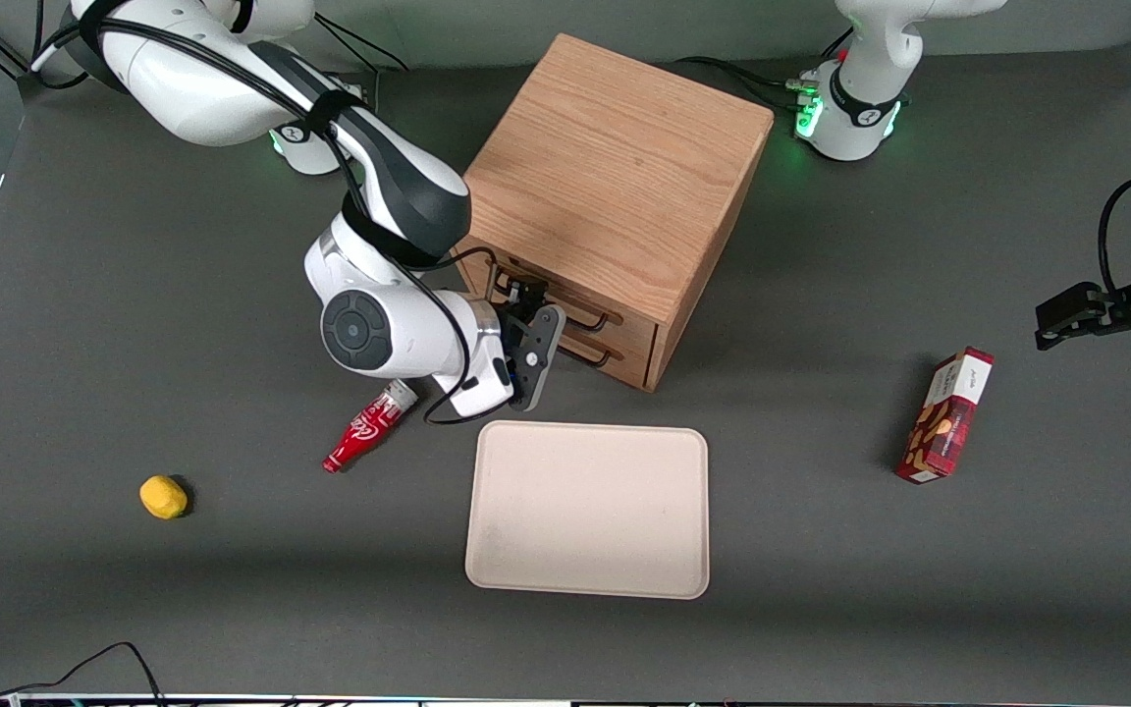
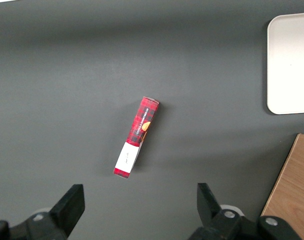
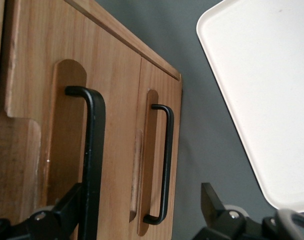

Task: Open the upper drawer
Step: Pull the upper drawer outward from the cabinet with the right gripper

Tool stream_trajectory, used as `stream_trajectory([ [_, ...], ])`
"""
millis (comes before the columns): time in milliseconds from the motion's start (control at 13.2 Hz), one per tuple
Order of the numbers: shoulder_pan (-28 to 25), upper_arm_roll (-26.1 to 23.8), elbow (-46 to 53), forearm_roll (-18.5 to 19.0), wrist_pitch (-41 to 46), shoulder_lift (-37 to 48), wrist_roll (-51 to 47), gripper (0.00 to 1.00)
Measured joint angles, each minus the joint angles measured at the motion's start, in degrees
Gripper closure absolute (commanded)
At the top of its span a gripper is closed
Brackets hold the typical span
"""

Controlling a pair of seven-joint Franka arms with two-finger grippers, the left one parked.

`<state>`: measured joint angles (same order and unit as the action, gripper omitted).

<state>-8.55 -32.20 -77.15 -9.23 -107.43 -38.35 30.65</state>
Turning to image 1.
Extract black metal drawer handle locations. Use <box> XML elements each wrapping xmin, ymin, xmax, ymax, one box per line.
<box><xmin>554</xmin><ymin>332</ymin><xmax>619</xmax><ymax>369</ymax></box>
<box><xmin>492</xmin><ymin>257</ymin><xmax>618</xmax><ymax>331</ymax></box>

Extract wooden drawer front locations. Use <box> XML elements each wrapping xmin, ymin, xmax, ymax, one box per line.
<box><xmin>467</xmin><ymin>241</ymin><xmax>663</xmax><ymax>358</ymax></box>
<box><xmin>551</xmin><ymin>330</ymin><xmax>658</xmax><ymax>391</ymax></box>

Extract wooden drawer cabinet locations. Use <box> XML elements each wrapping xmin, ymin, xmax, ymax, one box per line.
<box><xmin>455</xmin><ymin>32</ymin><xmax>776</xmax><ymax>394</ymax></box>

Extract red cola bottle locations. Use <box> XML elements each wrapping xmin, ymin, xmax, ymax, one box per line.
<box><xmin>322</xmin><ymin>381</ymin><xmax>419</xmax><ymax>475</ymax></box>

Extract red cookie box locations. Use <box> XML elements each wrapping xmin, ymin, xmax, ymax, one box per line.
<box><xmin>894</xmin><ymin>346</ymin><xmax>996</xmax><ymax>485</ymax></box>

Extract beige plastic tray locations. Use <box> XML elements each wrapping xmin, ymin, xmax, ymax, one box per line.
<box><xmin>464</xmin><ymin>420</ymin><xmax>711</xmax><ymax>601</ymax></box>

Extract yellow lemon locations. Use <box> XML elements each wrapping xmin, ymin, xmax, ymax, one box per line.
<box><xmin>139</xmin><ymin>475</ymin><xmax>189</xmax><ymax>520</ymax></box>

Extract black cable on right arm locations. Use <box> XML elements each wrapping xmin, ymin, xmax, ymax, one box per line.
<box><xmin>33</xmin><ymin>15</ymin><xmax>500</xmax><ymax>427</ymax></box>

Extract black cables at arm base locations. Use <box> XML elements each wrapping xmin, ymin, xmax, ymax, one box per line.
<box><xmin>673</xmin><ymin>27</ymin><xmax>856</xmax><ymax>115</ymax></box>

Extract black cable at table edge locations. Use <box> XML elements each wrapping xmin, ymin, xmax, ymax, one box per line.
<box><xmin>0</xmin><ymin>619</ymin><xmax>169</xmax><ymax>707</ymax></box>

